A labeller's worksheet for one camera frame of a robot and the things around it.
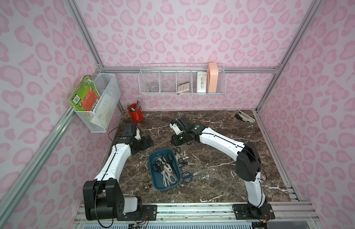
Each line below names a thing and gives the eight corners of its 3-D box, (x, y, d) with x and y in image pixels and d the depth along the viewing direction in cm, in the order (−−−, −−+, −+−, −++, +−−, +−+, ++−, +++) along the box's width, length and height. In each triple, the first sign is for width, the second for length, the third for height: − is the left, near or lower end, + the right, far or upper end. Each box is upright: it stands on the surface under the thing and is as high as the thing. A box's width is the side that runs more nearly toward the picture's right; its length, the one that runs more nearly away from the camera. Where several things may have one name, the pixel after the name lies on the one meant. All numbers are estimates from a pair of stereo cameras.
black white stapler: (234, 116, 119) (234, 114, 116) (238, 112, 122) (239, 109, 120) (250, 126, 112) (251, 124, 110) (254, 121, 115) (256, 119, 113)
